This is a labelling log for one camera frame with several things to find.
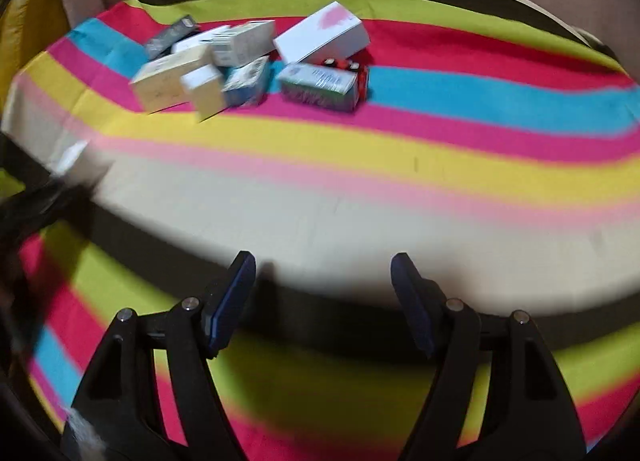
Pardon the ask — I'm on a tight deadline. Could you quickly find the white box with text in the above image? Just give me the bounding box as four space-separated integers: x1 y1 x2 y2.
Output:
170 25 230 54

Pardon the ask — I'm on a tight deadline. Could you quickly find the cream tall box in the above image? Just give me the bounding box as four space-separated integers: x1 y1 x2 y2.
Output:
129 45 214 113

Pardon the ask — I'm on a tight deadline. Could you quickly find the black product box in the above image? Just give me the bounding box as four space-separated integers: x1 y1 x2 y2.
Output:
143 16 200 60

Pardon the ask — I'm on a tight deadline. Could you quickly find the small cream cube box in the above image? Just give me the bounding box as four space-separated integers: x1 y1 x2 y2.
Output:
180 64 227 122

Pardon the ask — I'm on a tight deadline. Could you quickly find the blue white small box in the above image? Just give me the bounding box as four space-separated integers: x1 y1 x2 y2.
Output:
222 56 271 108

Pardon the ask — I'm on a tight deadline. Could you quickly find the striped colourful tablecloth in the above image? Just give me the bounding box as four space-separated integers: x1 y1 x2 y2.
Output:
1 0 639 460

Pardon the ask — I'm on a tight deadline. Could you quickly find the white barcode box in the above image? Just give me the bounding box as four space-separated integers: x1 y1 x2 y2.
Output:
209 20 276 68

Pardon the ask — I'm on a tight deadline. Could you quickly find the teal green printed box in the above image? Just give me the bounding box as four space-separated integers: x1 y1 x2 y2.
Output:
276 63 359 112

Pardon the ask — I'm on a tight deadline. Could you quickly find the white box with pink blot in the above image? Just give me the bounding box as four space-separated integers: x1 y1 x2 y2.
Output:
273 2 370 64

